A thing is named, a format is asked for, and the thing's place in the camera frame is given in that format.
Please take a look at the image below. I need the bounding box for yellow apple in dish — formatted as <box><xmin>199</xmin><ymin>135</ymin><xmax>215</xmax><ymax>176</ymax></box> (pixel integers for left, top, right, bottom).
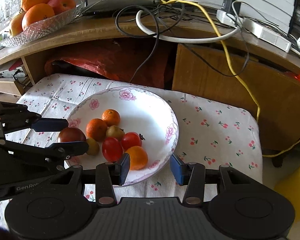
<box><xmin>9</xmin><ymin>11</ymin><xmax>25</xmax><ymax>37</ymax></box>

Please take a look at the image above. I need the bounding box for cherry print tablecloth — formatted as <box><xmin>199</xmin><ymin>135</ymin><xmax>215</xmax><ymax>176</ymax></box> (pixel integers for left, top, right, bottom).
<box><xmin>17</xmin><ymin>74</ymin><xmax>262</xmax><ymax>198</ymax></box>

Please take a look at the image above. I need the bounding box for yellow cable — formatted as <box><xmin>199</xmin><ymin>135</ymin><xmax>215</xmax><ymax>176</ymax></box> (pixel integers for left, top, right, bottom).
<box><xmin>113</xmin><ymin>0</ymin><xmax>300</xmax><ymax>158</ymax></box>

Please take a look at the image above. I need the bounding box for glass fruit dish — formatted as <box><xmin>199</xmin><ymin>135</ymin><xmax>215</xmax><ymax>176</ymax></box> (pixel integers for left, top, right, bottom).
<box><xmin>0</xmin><ymin>2</ymin><xmax>83</xmax><ymax>47</ymax></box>

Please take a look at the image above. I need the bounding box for yellow trash bin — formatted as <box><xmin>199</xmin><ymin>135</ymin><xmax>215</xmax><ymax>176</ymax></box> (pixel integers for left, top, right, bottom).
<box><xmin>274</xmin><ymin>167</ymin><xmax>300</xmax><ymax>222</ymax></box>

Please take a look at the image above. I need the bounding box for white modem box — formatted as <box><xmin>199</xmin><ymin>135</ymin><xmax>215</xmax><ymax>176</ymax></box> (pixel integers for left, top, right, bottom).
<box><xmin>243</xmin><ymin>18</ymin><xmax>292</xmax><ymax>53</ymax></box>

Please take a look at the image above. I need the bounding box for red plastic bag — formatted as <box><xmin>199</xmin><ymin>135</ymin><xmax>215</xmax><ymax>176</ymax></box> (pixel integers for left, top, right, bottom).
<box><xmin>44</xmin><ymin>38</ymin><xmax>173</xmax><ymax>90</ymax></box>

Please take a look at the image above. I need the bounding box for small mandarin with leaf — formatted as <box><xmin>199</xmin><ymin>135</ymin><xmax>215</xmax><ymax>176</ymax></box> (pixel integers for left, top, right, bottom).
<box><xmin>102</xmin><ymin>109</ymin><xmax>121</xmax><ymax>127</ymax></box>

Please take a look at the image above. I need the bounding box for tan longan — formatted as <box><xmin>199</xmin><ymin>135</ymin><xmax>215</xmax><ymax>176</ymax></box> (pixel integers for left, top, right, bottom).
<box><xmin>86</xmin><ymin>138</ymin><xmax>100</xmax><ymax>156</ymax></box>
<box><xmin>106</xmin><ymin>125</ymin><xmax>125</xmax><ymax>141</ymax></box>

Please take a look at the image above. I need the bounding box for rough orange mandarin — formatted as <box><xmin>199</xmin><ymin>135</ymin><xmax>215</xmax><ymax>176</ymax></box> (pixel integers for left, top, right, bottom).
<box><xmin>86</xmin><ymin>118</ymin><xmax>108</xmax><ymax>142</ymax></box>

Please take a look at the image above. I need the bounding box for black wifi router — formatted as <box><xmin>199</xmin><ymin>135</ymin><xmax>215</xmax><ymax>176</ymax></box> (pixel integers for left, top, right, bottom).
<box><xmin>81</xmin><ymin>0</ymin><xmax>160</xmax><ymax>16</ymax></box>

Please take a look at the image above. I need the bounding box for dark red large tomato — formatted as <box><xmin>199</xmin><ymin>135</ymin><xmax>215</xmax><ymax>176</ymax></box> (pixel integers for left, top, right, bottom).
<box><xmin>57</xmin><ymin>127</ymin><xmax>86</xmax><ymax>142</ymax></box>

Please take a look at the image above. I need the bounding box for orange round tomato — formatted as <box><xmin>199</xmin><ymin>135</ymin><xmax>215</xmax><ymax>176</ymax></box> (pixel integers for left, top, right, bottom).
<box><xmin>126</xmin><ymin>146</ymin><xmax>148</xmax><ymax>171</ymax></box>

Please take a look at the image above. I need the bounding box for oval red cherry tomato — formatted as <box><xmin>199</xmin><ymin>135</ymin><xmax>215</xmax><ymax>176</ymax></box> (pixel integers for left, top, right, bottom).
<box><xmin>102</xmin><ymin>137</ymin><xmax>123</xmax><ymax>162</ymax></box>

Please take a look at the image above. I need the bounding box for thick white cable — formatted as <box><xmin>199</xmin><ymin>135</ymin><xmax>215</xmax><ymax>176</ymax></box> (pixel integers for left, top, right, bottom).
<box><xmin>135</xmin><ymin>10</ymin><xmax>241</xmax><ymax>44</ymax></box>

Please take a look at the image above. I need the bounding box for white power strip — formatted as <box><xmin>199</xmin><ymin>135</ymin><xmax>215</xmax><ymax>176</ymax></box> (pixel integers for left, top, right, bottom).
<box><xmin>216</xmin><ymin>9</ymin><xmax>242</xmax><ymax>28</ymax></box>

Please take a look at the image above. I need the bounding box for wooden curved desk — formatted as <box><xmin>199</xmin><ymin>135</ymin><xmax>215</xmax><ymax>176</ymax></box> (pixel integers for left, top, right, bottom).
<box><xmin>0</xmin><ymin>18</ymin><xmax>300</xmax><ymax>151</ymax></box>

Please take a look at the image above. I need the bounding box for small round red tomato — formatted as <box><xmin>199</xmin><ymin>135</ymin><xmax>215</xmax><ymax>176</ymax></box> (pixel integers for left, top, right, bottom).
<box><xmin>121</xmin><ymin>132</ymin><xmax>142</xmax><ymax>151</ymax></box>

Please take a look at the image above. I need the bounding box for front orange in dish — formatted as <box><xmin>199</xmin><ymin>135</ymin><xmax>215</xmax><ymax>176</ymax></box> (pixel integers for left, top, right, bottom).
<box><xmin>21</xmin><ymin>3</ymin><xmax>55</xmax><ymax>30</ymax></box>

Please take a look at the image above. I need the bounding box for red apple in dish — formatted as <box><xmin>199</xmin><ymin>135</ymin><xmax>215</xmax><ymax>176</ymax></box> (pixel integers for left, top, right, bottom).
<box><xmin>48</xmin><ymin>0</ymin><xmax>76</xmax><ymax>15</ymax></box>

